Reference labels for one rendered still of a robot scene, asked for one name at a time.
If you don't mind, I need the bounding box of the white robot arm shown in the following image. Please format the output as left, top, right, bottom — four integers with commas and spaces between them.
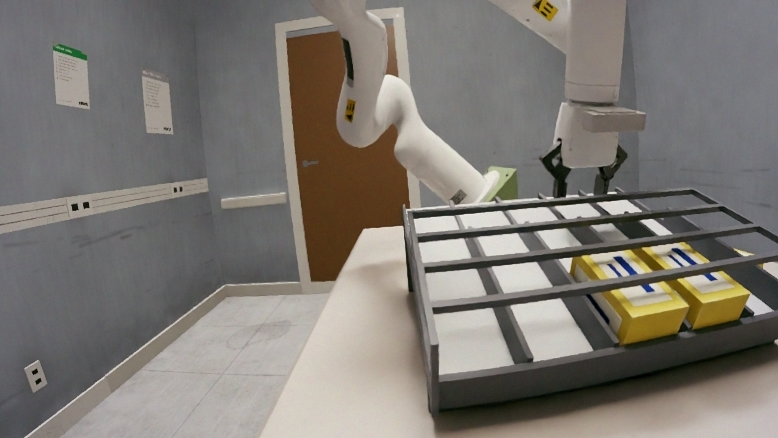
310, 0, 646, 205

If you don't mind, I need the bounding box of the dark grey front bar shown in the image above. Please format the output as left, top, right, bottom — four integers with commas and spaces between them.
439, 310, 778, 409

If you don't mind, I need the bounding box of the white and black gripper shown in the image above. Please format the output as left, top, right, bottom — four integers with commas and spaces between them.
539, 99, 628, 198

